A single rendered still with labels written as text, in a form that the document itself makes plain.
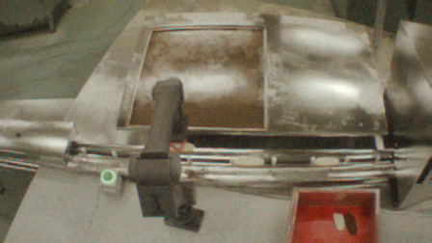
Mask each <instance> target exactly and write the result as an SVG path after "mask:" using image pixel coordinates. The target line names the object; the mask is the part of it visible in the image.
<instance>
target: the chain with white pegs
mask: <svg viewBox="0 0 432 243"><path fill-rule="evenodd" d="M82 151H83V152H81V151H80V150H77V151H75V150H70V151H69V152H78V153H84V154H98V155H101V156H104V155H105V156H119V157H122V158H130V156H125V155H117V152H116V151H115V150H114V149H112V154H101V153H98V152H97V153H95V152H86V151H85V148H82ZM186 159H188V160H181V162H202V163H204V162H205V163H231V164H234V163H233V162H234V157H233V156H231V157H230V159H229V161H209V160H202V161H201V160H192V156H191V155H187V156H186ZM314 160H315V158H314V156H313V157H312V158H311V161H310V162H293V161H292V162H276V161H277V157H272V162H264V164H263V165H265V164H266V165H267V164H285V165H287V164H288V165H290V164H309V163H311V164H314ZM349 160H350V157H349V156H346V158H345V161H340V160H339V162H340V163H349V162H355V163H357V162H358V163H361V162H372V161H373V162H382V161H391V162H392V161H393V160H394V159H386V160H380V155H377V158H376V159H375V160H364V161H360V160H355V161H354V160H352V161H349Z"/></svg>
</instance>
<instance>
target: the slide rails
mask: <svg viewBox="0 0 432 243"><path fill-rule="evenodd" d="M82 148H85V150H87V151H97V152H111V153H112V149H114V150H115V151H116V152H117V154H131V153H140V154H141V150H139V149H125V148H101V147H91V146H78V145H71V146H70V149H78V150H82ZM70 154H71V155H73V156H88V157H93V158H104V159H114V160H121V161H129V158H121V157H119V156H101V155H98V154H84V153H78V152H70ZM187 155H191V156H192V159H220V160H230V157H231V156H233V157H234V159H236V158H240V157H255V158H259V159H262V160H263V161H266V160H272V157H277V160H279V161H291V160H305V161H311V158H312V157H313V156H314V158H315V159H317V158H321V157H328V158H329V157H334V158H336V159H338V160H340V159H345V158H346V156H349V157H350V160H353V159H367V158H369V159H376V158H377V155H380V158H394V155H393V153H375V154H370V153H362V154H349V153H348V154H332V155H327V154H314V155H301V154H292V155H274V154H262V155H244V154H213V153H182V152H181V153H180V158H186V156H187ZM377 164H381V165H386V164H394V161H392V162H391V161H382V162H373V161H372V162H361V163H355V162H349V163H338V164H337V165H335V166H343V167H344V166H357V165H364V166H366V165H377ZM181 165H192V166H219V167H241V166H237V165H235V164H231V163H202V162H181ZM267 167H275V168H289V167H300V168H306V167H319V166H316V165H315V164H311V163H309V164H290V165H285V164H267V165H262V166H259V167H247V168H267Z"/></svg>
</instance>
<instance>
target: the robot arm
mask: <svg viewBox="0 0 432 243"><path fill-rule="evenodd" d="M151 94H152V98H153V100H155V106H154V111H153V115H152V119H151V123H150V127H149V131H148V138H147V141H146V144H145V146H144V147H143V148H142V151H141V154H140V153H131V154H130V158H129V161H128V168H127V176H128V179H129V181H130V182H136V190H137V192H138V196H139V203H140V206H141V208H142V214H143V218H147V217H151V218H154V217H163V220H164V223H165V224H166V225H169V226H171V227H174V228H177V229H181V230H187V231H192V232H199V229H200V227H201V224H202V222H203V218H204V216H205V212H204V211H203V210H200V209H197V208H194V206H193V205H197V194H196V187H195V181H194V180H184V181H181V175H182V168H181V160H180V153H181V152H182V150H183V147H184V146H185V144H186V137H187V131H188V126H189V122H188V121H187V120H188V116H187V115H182V108H181V103H183V98H184V93H183V88H182V83H181V81H180V80H179V79H177V76H173V77H166V81H156V82H155V85H154V86H151ZM174 144H180V147H179V148H177V147H176V146H175V145H174ZM170 147H172V148H173V149H174V150H175V151H170Z"/></svg>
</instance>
